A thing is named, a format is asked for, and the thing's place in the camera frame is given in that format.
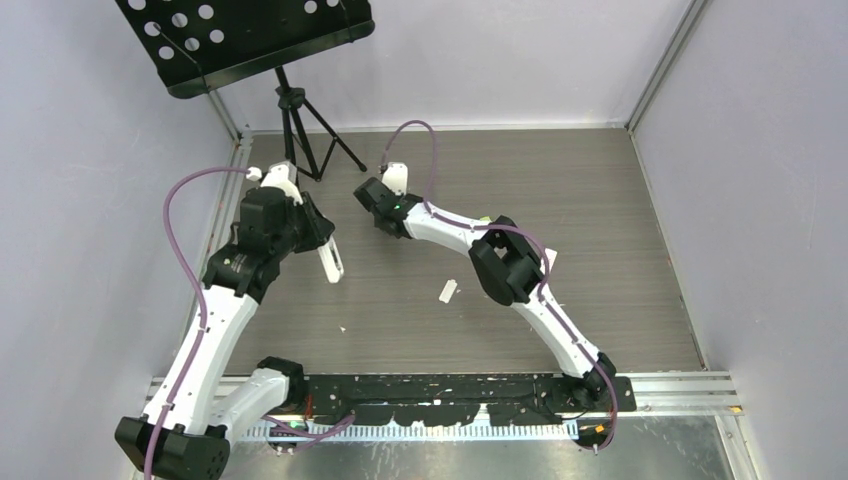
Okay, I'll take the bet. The white air conditioner remote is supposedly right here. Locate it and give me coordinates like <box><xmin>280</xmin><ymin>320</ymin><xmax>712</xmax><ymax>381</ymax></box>
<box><xmin>316</xmin><ymin>235</ymin><xmax>345</xmax><ymax>284</ymax></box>

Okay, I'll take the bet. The small white battery cover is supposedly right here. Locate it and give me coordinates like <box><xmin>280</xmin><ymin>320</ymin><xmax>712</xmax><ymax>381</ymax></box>
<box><xmin>438</xmin><ymin>279</ymin><xmax>458</xmax><ymax>304</ymax></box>

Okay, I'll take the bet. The long white remote control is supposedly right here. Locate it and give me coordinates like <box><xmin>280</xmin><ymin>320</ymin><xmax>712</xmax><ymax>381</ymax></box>
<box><xmin>545</xmin><ymin>248</ymin><xmax>558</xmax><ymax>268</ymax></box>

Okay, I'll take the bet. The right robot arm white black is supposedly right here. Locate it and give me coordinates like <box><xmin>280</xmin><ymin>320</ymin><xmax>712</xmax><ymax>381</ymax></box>
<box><xmin>354</xmin><ymin>177</ymin><xmax>616</xmax><ymax>411</ymax></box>

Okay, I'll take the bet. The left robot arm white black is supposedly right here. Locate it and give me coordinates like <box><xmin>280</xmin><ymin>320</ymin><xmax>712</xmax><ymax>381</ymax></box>
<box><xmin>115</xmin><ymin>186</ymin><xmax>343</xmax><ymax>479</ymax></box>

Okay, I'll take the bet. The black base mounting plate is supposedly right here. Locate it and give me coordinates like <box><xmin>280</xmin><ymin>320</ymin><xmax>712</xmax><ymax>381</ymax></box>
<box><xmin>271</xmin><ymin>373</ymin><xmax>612</xmax><ymax>427</ymax></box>

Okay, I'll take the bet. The black music stand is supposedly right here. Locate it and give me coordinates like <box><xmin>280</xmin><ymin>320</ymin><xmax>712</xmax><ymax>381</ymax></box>
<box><xmin>116</xmin><ymin>1</ymin><xmax>375</xmax><ymax>181</ymax></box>

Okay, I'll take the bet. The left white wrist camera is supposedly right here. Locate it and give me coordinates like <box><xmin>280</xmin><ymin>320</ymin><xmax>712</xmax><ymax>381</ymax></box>
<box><xmin>245</xmin><ymin>161</ymin><xmax>304</xmax><ymax>205</ymax></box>

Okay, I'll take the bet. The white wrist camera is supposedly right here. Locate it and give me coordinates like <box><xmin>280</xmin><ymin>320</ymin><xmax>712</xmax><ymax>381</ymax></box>
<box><xmin>245</xmin><ymin>161</ymin><xmax>304</xmax><ymax>205</ymax></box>
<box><xmin>379</xmin><ymin>161</ymin><xmax>409</xmax><ymax>196</ymax></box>

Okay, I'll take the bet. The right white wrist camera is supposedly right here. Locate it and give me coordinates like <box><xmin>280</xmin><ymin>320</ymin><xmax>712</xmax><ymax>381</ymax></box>
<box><xmin>379</xmin><ymin>161</ymin><xmax>409</xmax><ymax>196</ymax></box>

